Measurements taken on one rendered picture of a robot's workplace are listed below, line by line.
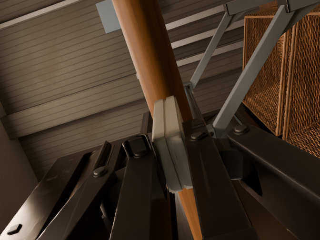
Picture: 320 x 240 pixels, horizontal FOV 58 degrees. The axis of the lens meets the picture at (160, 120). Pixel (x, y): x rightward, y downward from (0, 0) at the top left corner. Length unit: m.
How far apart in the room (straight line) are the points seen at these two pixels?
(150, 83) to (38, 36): 3.66
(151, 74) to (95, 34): 3.44
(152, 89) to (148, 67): 0.02
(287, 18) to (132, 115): 3.18
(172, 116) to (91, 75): 3.53
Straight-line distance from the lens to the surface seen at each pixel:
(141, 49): 0.20
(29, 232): 1.39
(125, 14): 0.20
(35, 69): 3.90
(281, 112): 1.28
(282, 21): 0.61
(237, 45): 3.20
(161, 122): 0.15
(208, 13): 3.19
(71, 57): 3.72
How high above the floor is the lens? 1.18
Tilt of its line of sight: 6 degrees up
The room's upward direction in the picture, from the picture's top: 107 degrees counter-clockwise
